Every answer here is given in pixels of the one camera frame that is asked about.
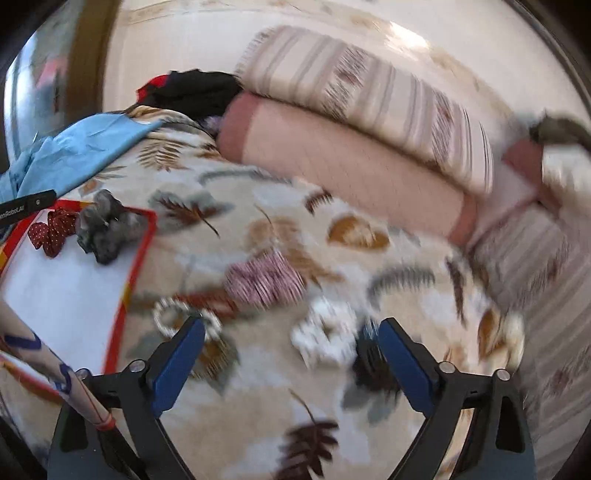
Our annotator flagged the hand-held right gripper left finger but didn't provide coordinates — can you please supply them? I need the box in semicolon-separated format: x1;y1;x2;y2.
48;316;206;480

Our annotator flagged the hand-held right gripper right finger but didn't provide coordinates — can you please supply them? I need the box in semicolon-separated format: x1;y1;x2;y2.
378;318;539;480

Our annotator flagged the pearl bracelet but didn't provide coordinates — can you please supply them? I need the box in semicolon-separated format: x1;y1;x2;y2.
152;296;222;342

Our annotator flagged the amber bead bracelet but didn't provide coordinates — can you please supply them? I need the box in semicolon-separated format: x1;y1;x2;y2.
178;291;250;319

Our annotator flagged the white tray with red border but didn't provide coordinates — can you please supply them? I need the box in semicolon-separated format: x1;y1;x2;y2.
0;199;158;398

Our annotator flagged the white printed scrunchie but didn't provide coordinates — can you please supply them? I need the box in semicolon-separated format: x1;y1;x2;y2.
291;298;358;367

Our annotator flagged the pink striped scrunchie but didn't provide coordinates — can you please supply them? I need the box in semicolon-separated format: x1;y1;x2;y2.
225;251;305;308

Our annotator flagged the red dotted scrunchie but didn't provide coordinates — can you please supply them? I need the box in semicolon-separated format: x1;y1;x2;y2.
28;209;79;258

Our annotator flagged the light blue cloth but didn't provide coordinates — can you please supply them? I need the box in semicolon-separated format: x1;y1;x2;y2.
0;113;162;204

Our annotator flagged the grey scrunchie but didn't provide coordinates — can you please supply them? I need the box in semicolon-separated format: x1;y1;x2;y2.
76;189;151;265

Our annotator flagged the beige cloth with blue print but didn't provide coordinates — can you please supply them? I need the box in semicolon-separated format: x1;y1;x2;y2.
0;300;116;431

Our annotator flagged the striped beige mattress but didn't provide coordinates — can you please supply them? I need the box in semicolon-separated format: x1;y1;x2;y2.
466;203;591;462

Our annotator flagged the red cloth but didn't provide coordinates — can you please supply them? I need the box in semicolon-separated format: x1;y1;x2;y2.
136;76;169;102

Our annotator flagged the black cloth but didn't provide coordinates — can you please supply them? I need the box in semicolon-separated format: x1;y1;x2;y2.
152;69;243;125

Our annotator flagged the pink bolster cushion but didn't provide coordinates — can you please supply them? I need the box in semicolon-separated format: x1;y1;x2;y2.
217;91;478;245

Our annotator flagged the white floral cloth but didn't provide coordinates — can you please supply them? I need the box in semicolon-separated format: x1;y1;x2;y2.
540;145;591;204

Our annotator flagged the striped beige cushion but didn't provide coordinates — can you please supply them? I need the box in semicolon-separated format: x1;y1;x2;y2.
235;25;495;195

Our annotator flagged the olive grey cloth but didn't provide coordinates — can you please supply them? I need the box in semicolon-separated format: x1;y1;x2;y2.
529;111;591;148

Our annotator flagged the wall mirror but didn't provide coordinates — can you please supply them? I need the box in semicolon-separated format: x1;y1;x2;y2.
4;0;88;158

